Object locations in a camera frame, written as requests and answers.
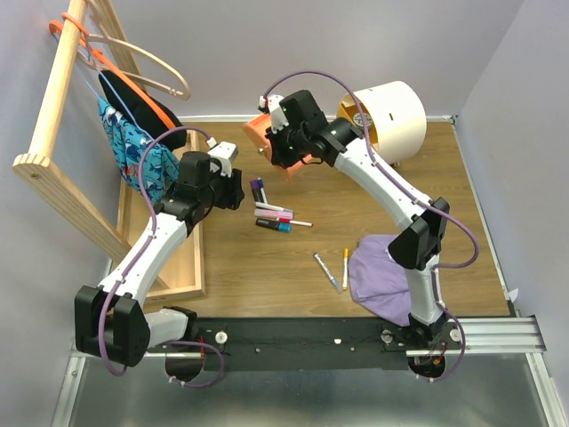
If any wooden hanger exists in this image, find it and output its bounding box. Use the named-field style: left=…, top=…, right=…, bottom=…
left=75, top=0, right=192, bottom=101

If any orange top drawer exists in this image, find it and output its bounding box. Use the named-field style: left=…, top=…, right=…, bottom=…
left=243, top=114, right=313, bottom=182

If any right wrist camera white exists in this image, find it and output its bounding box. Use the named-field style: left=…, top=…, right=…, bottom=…
left=258, top=94, right=289, bottom=133

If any purple cloth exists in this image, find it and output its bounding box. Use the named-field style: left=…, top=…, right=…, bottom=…
left=348, top=234, right=411, bottom=326

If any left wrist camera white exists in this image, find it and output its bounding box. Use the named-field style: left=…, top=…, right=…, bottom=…
left=207, top=141, right=238, bottom=177

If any aluminium rail frame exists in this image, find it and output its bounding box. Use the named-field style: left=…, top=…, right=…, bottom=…
left=51, top=257, right=555, bottom=427

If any black blue capped highlighter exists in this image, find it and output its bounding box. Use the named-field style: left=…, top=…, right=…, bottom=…
left=255, top=218, right=292, bottom=233

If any yellow white pen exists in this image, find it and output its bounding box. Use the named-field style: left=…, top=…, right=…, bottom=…
left=341, top=247, right=349, bottom=291

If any round blue tin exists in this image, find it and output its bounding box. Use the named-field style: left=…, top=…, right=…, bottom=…
left=352, top=113, right=373, bottom=131

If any red capped white marker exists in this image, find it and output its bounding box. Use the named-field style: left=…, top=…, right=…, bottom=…
left=276, top=218, right=314, bottom=228

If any blue shark pattern garment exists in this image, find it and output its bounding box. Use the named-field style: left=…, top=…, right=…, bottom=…
left=98, top=97, right=179, bottom=203

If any grey silver pen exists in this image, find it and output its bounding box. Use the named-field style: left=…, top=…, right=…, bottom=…
left=313, top=253, right=342, bottom=294

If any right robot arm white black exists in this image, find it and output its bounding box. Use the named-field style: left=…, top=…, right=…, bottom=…
left=259, top=90, right=450, bottom=349

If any blue capped white marker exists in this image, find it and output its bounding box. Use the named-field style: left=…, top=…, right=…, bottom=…
left=256, top=178, right=268, bottom=204

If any purple black highlighter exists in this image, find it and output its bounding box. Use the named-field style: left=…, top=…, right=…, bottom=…
left=250, top=179, right=264, bottom=203

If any wooden clothes rack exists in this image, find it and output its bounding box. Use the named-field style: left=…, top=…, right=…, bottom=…
left=12, top=0, right=170, bottom=294

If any black garment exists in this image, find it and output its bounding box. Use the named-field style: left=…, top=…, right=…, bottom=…
left=98, top=70, right=187, bottom=151

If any pink highlighter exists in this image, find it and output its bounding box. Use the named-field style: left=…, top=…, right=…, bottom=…
left=254, top=208, right=293, bottom=221

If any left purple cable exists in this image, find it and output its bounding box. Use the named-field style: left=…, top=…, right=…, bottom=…
left=97, top=126, right=219, bottom=378

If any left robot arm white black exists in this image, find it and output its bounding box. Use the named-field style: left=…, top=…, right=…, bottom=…
left=74, top=141, right=244, bottom=367

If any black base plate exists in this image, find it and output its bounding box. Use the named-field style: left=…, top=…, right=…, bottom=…
left=148, top=317, right=463, bottom=381

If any orange hanger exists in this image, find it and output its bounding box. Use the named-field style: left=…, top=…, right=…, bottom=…
left=48, top=12, right=175, bottom=130

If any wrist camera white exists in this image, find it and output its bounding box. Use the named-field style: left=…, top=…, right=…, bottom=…
left=258, top=94, right=289, bottom=133
left=207, top=141, right=238, bottom=177

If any wooden tray base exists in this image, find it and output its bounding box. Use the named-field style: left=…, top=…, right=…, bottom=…
left=108, top=128, right=208, bottom=310

